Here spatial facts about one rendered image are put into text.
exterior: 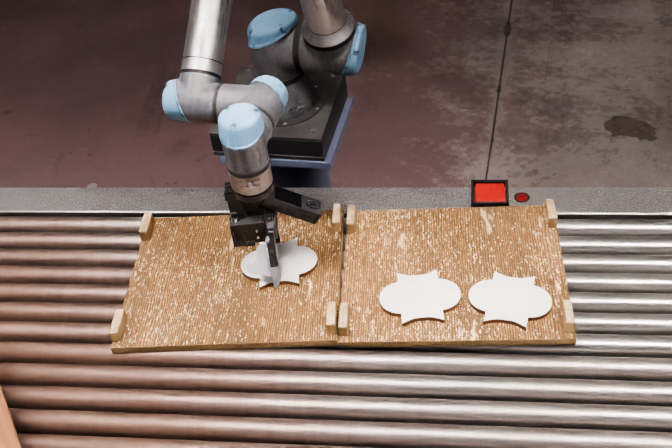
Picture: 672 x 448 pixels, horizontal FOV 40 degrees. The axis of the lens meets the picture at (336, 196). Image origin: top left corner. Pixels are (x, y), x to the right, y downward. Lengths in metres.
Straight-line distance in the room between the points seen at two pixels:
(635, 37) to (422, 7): 0.98
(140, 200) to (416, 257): 0.64
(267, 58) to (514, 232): 0.68
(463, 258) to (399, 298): 0.16
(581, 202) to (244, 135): 0.74
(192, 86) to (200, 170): 1.95
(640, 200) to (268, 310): 0.78
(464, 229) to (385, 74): 2.24
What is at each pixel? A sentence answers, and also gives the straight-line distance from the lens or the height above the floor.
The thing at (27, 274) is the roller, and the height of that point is 0.92.
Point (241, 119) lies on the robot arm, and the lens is 1.56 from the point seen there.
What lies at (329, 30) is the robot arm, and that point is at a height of 1.19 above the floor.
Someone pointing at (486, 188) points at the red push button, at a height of 0.93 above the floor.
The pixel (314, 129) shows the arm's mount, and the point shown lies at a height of 0.94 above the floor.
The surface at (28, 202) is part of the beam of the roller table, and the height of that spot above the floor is 0.91.
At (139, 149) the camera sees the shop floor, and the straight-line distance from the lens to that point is 3.82.
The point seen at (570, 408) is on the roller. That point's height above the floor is 0.92.
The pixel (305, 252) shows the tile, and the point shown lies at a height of 0.95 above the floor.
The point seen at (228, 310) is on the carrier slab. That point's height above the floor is 0.94.
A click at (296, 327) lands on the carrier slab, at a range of 1.69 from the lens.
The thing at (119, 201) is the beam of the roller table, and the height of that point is 0.92.
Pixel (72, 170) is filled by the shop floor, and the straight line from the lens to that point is 3.82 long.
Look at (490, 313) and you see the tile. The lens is 1.67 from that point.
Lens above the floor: 2.18
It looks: 40 degrees down
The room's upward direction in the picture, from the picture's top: 7 degrees counter-clockwise
